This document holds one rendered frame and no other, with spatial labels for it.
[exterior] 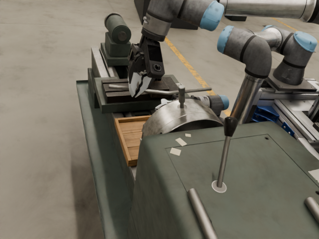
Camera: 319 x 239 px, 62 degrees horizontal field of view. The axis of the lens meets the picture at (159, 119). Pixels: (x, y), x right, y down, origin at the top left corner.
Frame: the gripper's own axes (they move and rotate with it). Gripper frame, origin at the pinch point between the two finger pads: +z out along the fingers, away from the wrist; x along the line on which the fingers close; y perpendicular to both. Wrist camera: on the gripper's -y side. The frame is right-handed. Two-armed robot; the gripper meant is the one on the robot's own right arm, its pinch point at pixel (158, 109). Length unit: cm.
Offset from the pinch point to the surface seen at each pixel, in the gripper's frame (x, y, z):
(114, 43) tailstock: -6, 88, 3
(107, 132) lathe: -54, 51, 13
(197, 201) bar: 19, -59, 13
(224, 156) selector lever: 24, -52, 4
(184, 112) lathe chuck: 15.0, -22.8, 0.1
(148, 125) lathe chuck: 6.6, -18.1, 10.7
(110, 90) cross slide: -11.3, 35.3, 14.5
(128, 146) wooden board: -19.9, -0.2, 12.1
